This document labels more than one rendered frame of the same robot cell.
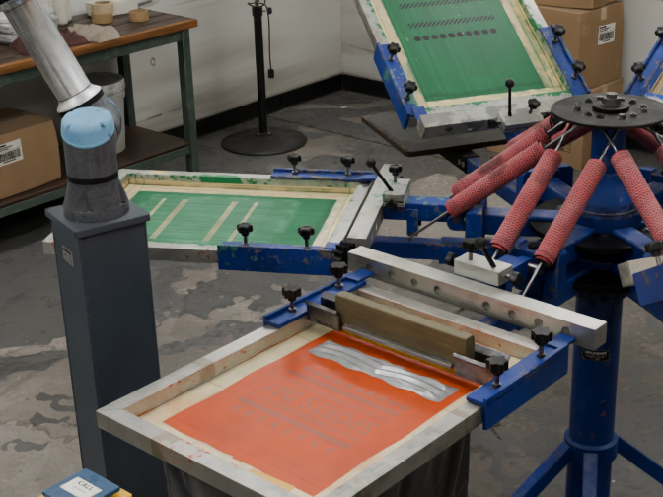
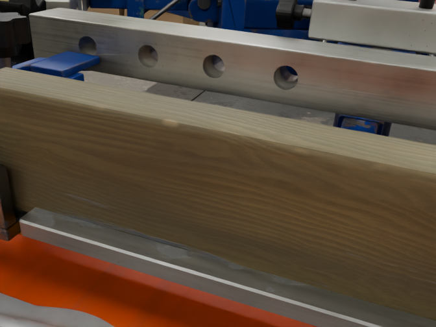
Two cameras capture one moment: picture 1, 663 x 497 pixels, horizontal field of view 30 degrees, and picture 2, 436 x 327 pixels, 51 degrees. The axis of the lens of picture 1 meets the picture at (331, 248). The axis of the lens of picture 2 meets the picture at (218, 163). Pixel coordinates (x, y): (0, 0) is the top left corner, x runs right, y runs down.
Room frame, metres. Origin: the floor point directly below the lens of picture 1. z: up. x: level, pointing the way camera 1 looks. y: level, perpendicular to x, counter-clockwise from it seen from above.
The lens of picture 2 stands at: (2.24, -0.03, 1.13)
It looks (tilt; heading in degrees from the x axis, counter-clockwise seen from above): 28 degrees down; 336
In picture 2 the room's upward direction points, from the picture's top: 4 degrees clockwise
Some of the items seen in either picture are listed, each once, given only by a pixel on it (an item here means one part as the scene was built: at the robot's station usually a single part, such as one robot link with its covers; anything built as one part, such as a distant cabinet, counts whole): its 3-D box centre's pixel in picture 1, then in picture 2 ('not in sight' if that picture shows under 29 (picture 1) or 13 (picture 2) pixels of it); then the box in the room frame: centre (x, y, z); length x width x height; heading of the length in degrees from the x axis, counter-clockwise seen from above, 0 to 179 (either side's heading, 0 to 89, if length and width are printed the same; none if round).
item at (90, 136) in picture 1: (89, 141); not in sight; (2.68, 0.54, 1.37); 0.13 x 0.12 x 0.14; 4
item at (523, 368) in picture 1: (519, 382); not in sight; (2.21, -0.37, 0.97); 0.30 x 0.05 x 0.07; 138
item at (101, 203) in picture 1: (95, 190); not in sight; (2.68, 0.54, 1.25); 0.15 x 0.15 x 0.10
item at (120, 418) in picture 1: (338, 387); not in sight; (2.22, -0.01, 0.97); 0.79 x 0.58 x 0.04; 138
